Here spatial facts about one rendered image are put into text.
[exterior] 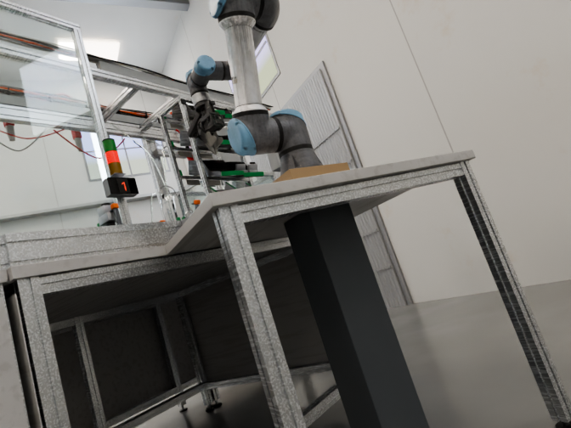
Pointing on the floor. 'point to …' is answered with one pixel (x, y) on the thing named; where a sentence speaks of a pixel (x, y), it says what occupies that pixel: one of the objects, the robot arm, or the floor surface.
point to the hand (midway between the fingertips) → (213, 152)
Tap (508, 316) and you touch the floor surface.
